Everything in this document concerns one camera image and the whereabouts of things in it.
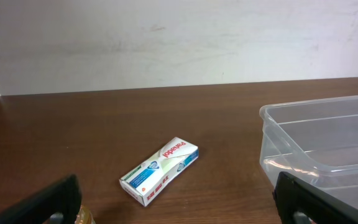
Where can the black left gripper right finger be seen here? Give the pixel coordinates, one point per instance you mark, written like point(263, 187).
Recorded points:
point(299, 202)

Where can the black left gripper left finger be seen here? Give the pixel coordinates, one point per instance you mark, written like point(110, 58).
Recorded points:
point(63, 196)

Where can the gold lid balm jar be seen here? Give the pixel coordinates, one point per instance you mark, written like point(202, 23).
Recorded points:
point(84, 216)

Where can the white Panadol medicine box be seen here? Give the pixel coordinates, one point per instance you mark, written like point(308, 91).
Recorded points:
point(149, 178)

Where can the clear plastic container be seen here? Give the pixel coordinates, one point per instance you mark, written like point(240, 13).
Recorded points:
point(315, 140)

